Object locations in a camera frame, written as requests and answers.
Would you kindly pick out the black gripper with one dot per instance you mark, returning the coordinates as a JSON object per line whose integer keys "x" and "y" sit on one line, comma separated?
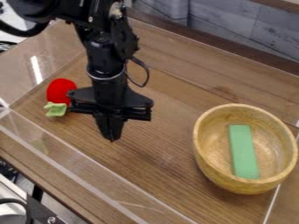
{"x": 109, "y": 98}

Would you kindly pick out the green stick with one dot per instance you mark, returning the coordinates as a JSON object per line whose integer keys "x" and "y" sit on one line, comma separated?
{"x": 242, "y": 155}

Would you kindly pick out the light wooden bowl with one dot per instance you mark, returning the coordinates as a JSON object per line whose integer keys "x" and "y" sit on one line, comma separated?
{"x": 273, "y": 142}

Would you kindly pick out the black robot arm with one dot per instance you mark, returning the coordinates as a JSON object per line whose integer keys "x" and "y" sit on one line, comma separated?
{"x": 100, "y": 23}

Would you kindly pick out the red plush strawberry toy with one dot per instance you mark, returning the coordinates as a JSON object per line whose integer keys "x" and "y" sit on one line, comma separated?
{"x": 57, "y": 100}

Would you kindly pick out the clear acrylic tray enclosure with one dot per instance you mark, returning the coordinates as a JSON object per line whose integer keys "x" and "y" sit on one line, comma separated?
{"x": 141, "y": 179}

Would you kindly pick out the black clamp with cable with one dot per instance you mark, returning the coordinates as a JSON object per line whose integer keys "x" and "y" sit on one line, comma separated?
{"x": 36, "y": 213}

